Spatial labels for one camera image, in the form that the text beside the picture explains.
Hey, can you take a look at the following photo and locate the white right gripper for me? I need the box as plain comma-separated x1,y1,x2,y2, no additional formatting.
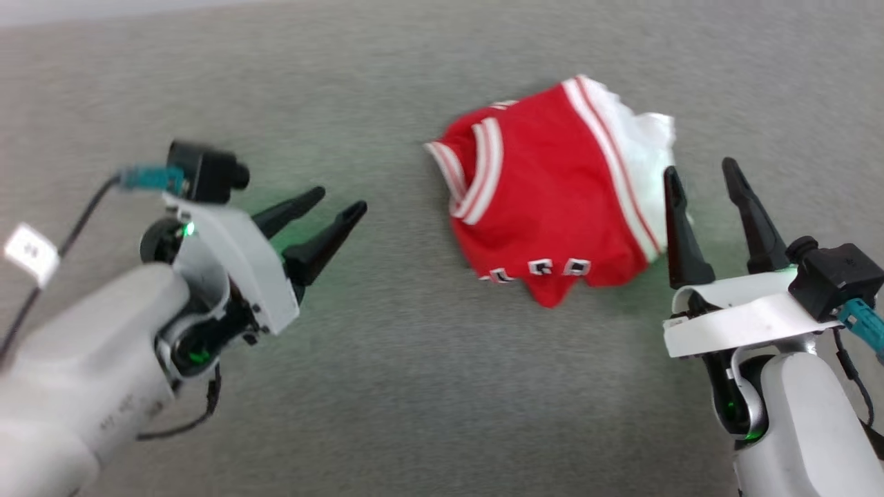
662,157,840,359

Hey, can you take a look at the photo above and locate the black cable with teal plug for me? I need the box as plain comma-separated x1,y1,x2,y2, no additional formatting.
834,298,884,365
0,164,187,367

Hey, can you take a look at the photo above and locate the white cable label tag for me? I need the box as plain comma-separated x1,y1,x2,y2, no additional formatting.
3,222,61,288

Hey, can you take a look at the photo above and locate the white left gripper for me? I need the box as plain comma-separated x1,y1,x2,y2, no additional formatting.
162,186,369,338

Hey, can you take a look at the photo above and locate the red white basketball jersey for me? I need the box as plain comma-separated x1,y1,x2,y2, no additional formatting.
423,74,695,309

